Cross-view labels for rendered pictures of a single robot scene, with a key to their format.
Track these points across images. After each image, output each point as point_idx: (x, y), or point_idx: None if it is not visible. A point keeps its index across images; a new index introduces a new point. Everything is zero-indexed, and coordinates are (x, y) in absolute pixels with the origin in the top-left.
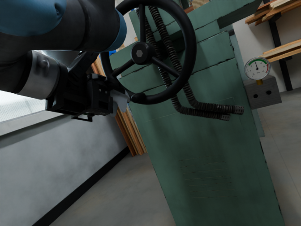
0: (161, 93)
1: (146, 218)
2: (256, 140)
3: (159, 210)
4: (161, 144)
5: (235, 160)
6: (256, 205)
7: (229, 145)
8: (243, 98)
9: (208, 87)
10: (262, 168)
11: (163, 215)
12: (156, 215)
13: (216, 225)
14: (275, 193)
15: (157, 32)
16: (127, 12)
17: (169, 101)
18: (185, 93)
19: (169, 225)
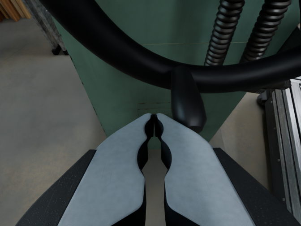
0: (235, 79)
1: (64, 133)
2: (243, 92)
3: (79, 121)
4: (115, 84)
5: (208, 106)
6: (199, 133)
7: (212, 94)
8: (276, 47)
9: (249, 14)
10: (226, 112)
11: (86, 128)
12: (77, 128)
13: (154, 144)
14: (220, 127)
15: None
16: None
17: (160, 17)
18: (247, 54)
19: (96, 140)
